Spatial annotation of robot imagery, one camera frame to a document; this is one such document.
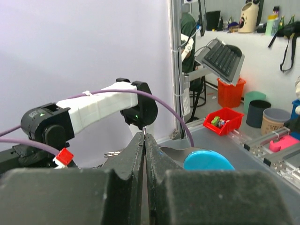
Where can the green plastic cup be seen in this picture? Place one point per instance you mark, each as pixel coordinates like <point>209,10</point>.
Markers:
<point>250,96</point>

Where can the orange waste bin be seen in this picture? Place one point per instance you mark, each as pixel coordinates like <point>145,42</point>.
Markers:
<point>230,95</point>

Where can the dark round container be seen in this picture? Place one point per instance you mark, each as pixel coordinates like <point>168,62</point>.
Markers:
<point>255,112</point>

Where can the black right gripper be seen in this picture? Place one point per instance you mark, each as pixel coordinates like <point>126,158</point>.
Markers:
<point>22,156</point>

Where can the cream bear shaped container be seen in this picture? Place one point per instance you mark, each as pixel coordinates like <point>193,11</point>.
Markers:
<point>248,17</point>

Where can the person in green shirt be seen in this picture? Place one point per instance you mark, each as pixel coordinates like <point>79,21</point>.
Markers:
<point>188,26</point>

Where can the tan paper cup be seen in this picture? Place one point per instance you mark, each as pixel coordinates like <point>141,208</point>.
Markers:
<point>273,119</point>

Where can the red plastic parts bin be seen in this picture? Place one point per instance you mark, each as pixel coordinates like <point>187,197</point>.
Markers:
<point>223,121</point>

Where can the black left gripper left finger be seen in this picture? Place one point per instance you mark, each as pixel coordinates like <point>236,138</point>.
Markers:
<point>109,195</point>

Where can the black computer keyboard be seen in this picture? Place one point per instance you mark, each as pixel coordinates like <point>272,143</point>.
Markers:
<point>223,60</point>

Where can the pink plastic object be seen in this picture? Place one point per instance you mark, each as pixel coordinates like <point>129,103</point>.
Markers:
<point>283,143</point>

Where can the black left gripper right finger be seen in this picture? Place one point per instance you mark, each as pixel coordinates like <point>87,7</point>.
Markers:
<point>180,197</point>

